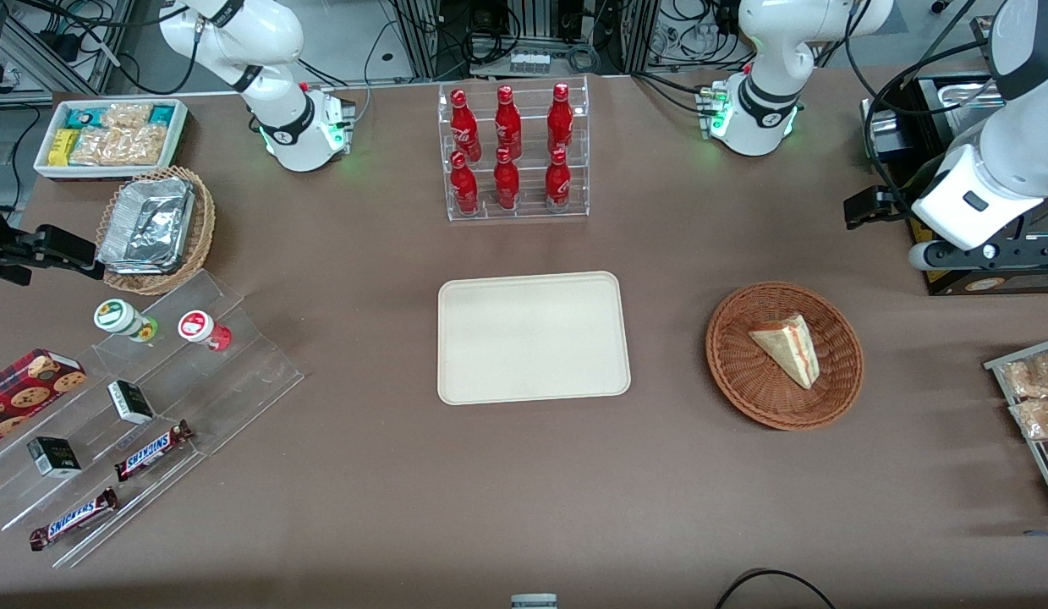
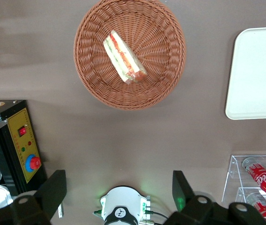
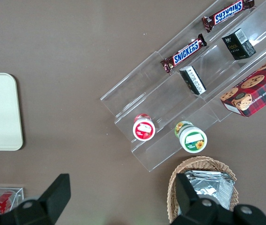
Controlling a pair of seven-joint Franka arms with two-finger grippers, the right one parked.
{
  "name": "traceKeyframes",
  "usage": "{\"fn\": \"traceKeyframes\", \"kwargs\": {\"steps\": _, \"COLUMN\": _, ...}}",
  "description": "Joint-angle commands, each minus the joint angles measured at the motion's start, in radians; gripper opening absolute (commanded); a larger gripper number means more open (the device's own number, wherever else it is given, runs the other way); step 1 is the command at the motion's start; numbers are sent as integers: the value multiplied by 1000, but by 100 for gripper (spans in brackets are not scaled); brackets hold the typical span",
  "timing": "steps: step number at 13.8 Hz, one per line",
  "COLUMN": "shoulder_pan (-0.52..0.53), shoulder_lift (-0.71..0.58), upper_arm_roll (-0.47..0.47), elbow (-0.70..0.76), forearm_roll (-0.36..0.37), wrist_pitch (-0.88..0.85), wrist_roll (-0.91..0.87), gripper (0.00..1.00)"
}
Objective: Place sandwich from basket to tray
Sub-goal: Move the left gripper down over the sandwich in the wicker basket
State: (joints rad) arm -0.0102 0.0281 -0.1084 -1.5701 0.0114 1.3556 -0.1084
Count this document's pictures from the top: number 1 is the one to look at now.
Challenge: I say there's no triangular sandwich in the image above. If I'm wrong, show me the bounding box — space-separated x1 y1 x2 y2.
748 314 820 390

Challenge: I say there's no round brown wicker basket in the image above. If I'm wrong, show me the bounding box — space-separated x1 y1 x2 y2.
705 282 864 431

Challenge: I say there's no cream plastic tray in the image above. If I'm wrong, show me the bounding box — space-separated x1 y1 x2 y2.
437 271 632 406

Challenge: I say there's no light wicker basket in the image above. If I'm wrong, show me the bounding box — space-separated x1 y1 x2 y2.
95 166 217 296

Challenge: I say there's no black food warmer cabinet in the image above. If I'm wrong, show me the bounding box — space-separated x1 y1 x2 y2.
862 72 1048 297

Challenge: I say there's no red cola bottle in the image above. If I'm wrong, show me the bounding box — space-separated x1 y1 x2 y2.
547 82 574 155
495 85 523 160
449 151 480 215
493 147 521 211
450 89 482 162
545 149 572 211

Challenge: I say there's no clear acrylic bottle rack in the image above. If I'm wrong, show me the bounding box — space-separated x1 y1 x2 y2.
437 76 590 222

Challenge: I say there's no clear acrylic stepped stand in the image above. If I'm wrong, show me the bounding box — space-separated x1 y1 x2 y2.
0 269 305 569

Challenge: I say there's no red lidded cup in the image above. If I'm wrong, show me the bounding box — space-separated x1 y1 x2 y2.
178 310 233 352

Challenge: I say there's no stack of foil trays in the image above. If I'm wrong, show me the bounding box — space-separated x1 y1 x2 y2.
98 177 195 275

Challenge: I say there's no clear bag of biscuits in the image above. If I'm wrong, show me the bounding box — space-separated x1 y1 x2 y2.
101 103 152 129
118 125 167 167
71 129 123 167

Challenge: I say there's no Snickers chocolate bar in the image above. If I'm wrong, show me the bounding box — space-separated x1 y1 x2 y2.
29 487 119 552
114 420 195 483

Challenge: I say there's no small black box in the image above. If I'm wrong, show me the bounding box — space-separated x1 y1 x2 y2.
27 436 83 480
107 380 156 425

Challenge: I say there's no green lidded cup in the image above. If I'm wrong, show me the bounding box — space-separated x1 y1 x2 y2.
93 299 159 343

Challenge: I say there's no white rectangular snack bin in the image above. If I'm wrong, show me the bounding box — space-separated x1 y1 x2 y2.
33 98 190 181

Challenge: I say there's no red cookie box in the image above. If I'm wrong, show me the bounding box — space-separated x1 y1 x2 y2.
0 348 88 449

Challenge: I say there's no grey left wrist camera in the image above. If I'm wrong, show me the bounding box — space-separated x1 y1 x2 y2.
908 240 950 272

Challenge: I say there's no grey wire tray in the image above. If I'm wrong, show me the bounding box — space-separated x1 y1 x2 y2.
984 337 1048 518

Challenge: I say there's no black floor cable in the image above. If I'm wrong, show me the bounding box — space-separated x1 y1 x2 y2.
714 568 837 609

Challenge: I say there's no black right wrist mount block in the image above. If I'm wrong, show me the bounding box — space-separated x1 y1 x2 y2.
0 223 107 287

